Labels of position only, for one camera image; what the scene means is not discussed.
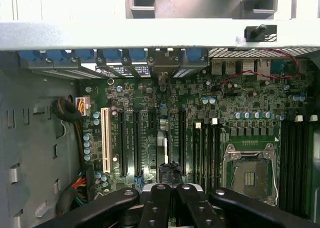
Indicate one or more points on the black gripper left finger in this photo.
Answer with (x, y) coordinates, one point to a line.
(155, 210)

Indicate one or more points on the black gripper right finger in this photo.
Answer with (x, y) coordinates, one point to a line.
(195, 210)

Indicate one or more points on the black RAM slot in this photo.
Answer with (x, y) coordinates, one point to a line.
(212, 153)
(197, 153)
(218, 153)
(204, 153)

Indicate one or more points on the green Dell motherboard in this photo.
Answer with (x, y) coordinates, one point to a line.
(145, 148)

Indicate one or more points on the CPU socket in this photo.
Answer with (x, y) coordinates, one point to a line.
(250, 178)

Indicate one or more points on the long black expansion slot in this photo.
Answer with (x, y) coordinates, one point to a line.
(122, 143)
(137, 143)
(182, 143)

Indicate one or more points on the white PCI expansion slot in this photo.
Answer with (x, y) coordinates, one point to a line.
(105, 138)

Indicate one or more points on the short black expansion slot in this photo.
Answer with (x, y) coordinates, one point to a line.
(151, 119)

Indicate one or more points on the white power connector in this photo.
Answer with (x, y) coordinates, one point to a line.
(83, 105)

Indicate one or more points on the grey metal PC case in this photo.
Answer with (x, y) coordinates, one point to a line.
(37, 138)

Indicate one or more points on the blue card retention clip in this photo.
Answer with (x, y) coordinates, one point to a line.
(57, 55)
(30, 55)
(112, 55)
(137, 55)
(85, 55)
(196, 56)

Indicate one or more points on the grey parts rack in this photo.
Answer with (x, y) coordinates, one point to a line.
(200, 3)

